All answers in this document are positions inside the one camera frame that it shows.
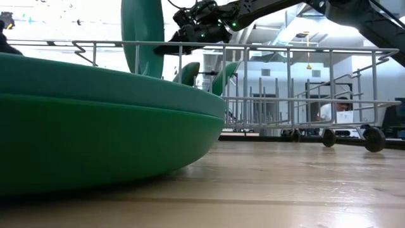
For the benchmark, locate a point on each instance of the black computer monitor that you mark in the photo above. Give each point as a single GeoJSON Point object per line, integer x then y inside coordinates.
{"type": "Point", "coordinates": [399, 117]}

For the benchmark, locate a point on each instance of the green round plate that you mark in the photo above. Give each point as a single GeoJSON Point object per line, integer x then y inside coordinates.
{"type": "Point", "coordinates": [95, 142]}
{"type": "Point", "coordinates": [226, 76]}
{"type": "Point", "coordinates": [190, 73]}
{"type": "Point", "coordinates": [142, 31]}
{"type": "Point", "coordinates": [95, 82]}

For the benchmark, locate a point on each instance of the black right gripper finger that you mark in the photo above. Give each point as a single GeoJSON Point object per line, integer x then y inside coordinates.
{"type": "Point", "coordinates": [172, 50]}

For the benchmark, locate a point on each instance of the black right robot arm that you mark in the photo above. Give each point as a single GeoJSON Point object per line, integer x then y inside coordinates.
{"type": "Point", "coordinates": [364, 19]}

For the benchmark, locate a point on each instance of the white ceiling duct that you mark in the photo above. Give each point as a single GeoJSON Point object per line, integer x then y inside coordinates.
{"type": "Point", "coordinates": [335, 31]}

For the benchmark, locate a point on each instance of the white box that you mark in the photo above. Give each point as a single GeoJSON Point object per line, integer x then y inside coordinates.
{"type": "Point", "coordinates": [345, 117]}

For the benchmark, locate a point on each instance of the person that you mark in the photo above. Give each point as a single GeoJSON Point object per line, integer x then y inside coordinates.
{"type": "Point", "coordinates": [343, 107]}

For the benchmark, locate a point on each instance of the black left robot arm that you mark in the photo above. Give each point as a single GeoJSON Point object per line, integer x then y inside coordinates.
{"type": "Point", "coordinates": [8, 44]}

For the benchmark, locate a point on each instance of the grey wall vent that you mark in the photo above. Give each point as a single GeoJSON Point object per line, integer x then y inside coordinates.
{"type": "Point", "coordinates": [265, 72]}

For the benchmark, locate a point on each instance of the black aluminium table frame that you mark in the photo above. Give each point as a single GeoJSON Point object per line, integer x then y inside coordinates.
{"type": "Point", "coordinates": [253, 138]}

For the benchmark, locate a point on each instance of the black round ceiling device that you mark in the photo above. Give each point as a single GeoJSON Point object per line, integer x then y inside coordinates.
{"type": "Point", "coordinates": [6, 19]}

